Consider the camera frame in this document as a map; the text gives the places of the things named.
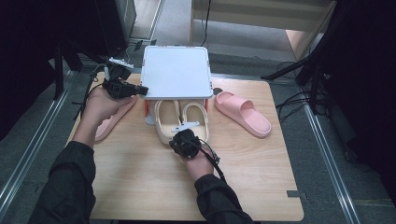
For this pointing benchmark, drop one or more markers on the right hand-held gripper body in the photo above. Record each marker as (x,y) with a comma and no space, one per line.
(186,144)

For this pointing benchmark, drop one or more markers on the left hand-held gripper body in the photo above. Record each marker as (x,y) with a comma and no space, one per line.
(116,87)

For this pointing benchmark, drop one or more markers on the cream perforated clog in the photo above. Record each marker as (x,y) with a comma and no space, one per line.
(194,113)
(166,119)

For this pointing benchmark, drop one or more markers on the white two-tier shoe rack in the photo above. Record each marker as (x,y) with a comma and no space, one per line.
(176,71)

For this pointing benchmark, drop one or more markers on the pink slide slipper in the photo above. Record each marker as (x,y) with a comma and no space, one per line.
(102,132)
(249,119)

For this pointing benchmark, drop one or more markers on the person's right hand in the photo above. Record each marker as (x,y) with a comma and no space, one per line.
(199,166)

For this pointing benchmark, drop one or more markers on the person's left hand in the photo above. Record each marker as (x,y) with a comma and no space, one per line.
(99,109)

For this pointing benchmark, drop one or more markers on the black metal stand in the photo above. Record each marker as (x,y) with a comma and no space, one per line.
(59,71)

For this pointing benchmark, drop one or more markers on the black round object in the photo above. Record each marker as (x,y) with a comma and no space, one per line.
(217,91)

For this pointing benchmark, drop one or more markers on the black cabinet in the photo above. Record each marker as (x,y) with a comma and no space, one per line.
(115,21)

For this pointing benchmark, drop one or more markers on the grey tape strip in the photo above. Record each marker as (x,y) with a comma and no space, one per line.
(295,194)

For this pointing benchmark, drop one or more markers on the light wooden cabinet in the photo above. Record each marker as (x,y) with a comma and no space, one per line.
(249,15)

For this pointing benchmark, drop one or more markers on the black tripod stand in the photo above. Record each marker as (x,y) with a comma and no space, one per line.
(311,62)

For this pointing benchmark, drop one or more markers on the metal floor rail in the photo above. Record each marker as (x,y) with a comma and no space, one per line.
(330,155)
(34,137)

